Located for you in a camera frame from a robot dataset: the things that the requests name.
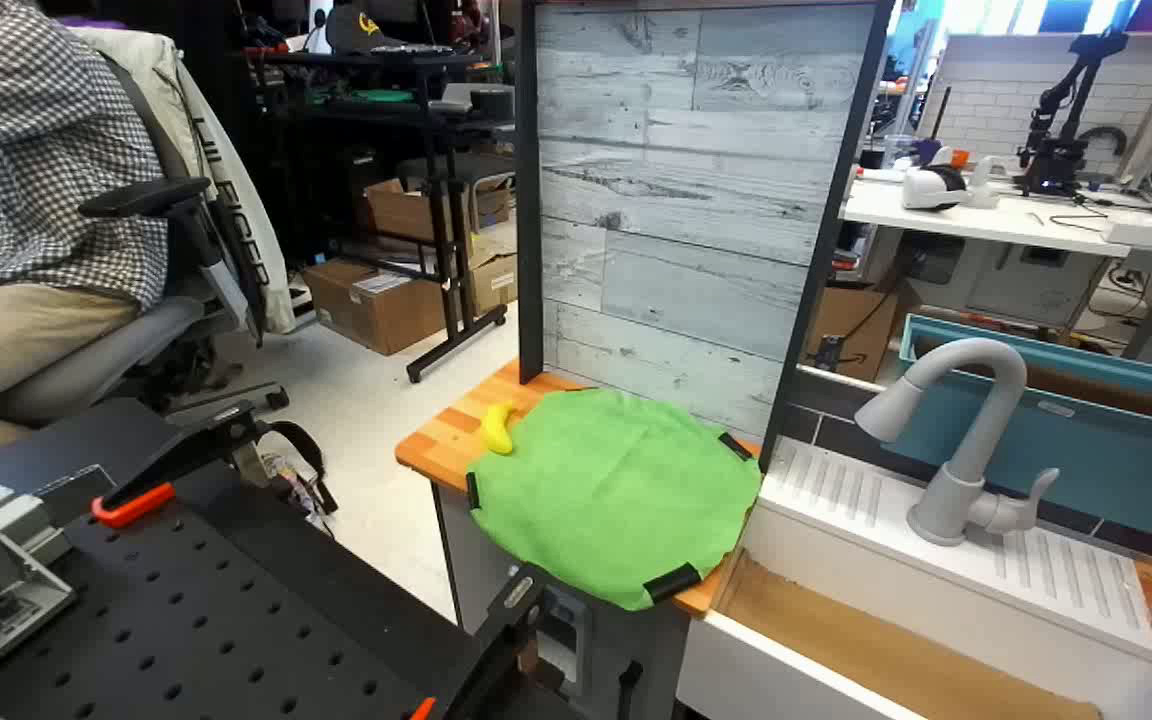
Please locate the green towel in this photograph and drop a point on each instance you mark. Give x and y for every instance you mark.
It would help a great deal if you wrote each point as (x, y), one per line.
(616, 493)

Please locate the black background robot arm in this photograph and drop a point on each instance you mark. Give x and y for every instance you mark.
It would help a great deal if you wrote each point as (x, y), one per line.
(1061, 126)

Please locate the small yellow toy fruit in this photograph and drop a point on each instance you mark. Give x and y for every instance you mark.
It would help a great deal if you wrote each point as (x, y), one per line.
(497, 432)

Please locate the wooden butcher block countertop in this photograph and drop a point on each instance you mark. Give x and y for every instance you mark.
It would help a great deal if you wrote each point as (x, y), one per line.
(451, 431)

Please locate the tall cardboard box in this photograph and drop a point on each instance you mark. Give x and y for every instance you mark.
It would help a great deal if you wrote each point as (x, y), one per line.
(482, 227)

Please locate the grey wood plank backdrop panel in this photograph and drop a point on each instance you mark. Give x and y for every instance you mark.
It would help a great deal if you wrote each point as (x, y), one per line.
(680, 201)

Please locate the flat cardboard box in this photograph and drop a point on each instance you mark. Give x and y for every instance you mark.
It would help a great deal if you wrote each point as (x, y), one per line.
(369, 307)

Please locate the black metal desk stand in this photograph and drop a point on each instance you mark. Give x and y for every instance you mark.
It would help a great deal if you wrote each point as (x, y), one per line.
(436, 144)

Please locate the brown cardboard box behind panel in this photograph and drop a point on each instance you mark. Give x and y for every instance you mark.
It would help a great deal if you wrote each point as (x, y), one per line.
(850, 335)

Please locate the grey cabinet under countertop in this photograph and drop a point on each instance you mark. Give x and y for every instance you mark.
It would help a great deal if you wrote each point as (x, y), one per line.
(602, 654)

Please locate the white sink unit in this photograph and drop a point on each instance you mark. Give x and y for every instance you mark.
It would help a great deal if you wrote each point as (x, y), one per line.
(859, 497)

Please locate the white device on lab table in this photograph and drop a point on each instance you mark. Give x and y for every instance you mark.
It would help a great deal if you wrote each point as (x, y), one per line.
(930, 190)

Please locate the white jacket on chair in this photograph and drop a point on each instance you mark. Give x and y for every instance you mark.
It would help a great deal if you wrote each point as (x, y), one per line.
(222, 172)

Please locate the grey kitchen faucet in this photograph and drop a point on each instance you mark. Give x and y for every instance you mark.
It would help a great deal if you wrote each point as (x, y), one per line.
(966, 491)

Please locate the grey office chair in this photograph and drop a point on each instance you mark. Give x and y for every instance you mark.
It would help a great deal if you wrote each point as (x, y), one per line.
(136, 335)

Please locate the long white lab table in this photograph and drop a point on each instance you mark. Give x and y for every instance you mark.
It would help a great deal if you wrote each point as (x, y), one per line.
(1001, 221)

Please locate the teal plastic bin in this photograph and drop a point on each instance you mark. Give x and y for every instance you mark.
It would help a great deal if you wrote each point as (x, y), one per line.
(1111, 442)

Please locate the person in checkered shirt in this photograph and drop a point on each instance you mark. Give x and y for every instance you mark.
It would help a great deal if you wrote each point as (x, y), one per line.
(30, 144)

